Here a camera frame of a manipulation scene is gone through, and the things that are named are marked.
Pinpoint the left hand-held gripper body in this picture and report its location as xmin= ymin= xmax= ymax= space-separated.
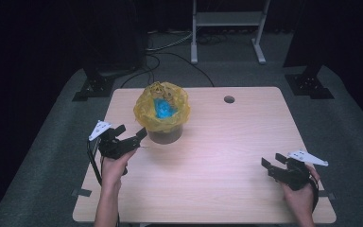
xmin=88 ymin=120 xmax=140 ymax=161

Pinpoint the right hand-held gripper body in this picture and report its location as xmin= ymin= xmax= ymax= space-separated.
xmin=268 ymin=150 xmax=329 ymax=192

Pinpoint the yellow plastic trash bag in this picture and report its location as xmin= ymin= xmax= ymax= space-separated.
xmin=133 ymin=80 xmax=192 ymax=133

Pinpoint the dark round trash bin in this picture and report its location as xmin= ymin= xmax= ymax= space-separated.
xmin=147 ymin=124 xmax=183 ymax=146

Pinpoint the person's left hand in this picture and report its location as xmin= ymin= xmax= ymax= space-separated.
xmin=101 ymin=148 xmax=137 ymax=189

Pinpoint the person's right hand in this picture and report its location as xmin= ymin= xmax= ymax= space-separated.
xmin=280 ymin=164 xmax=321 ymax=216

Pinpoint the crumpled blue wrapper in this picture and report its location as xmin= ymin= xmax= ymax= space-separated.
xmin=152 ymin=97 xmax=179 ymax=120

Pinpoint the black table edge clip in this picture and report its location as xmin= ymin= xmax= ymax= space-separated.
xmin=319 ymin=189 xmax=337 ymax=201
xmin=71 ymin=187 xmax=93 ymax=199

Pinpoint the black stand base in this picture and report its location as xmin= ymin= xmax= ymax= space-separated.
xmin=284 ymin=64 xmax=336 ymax=100
xmin=72 ymin=68 xmax=116 ymax=103

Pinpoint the white metal stand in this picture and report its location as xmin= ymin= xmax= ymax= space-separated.
xmin=190 ymin=0 xmax=271 ymax=65

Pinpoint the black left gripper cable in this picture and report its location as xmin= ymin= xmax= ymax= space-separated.
xmin=86 ymin=139 xmax=104 ymax=187

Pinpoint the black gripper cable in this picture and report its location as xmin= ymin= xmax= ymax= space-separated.
xmin=86 ymin=139 xmax=104 ymax=187
xmin=308 ymin=175 xmax=320 ymax=213

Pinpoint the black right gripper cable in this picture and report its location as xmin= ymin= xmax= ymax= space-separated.
xmin=308 ymin=175 xmax=320 ymax=213

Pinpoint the black floor cable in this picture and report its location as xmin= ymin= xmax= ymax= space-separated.
xmin=120 ymin=51 xmax=216 ymax=89

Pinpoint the grey floor cable bundle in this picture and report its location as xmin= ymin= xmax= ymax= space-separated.
xmin=145 ymin=30 xmax=194 ymax=53

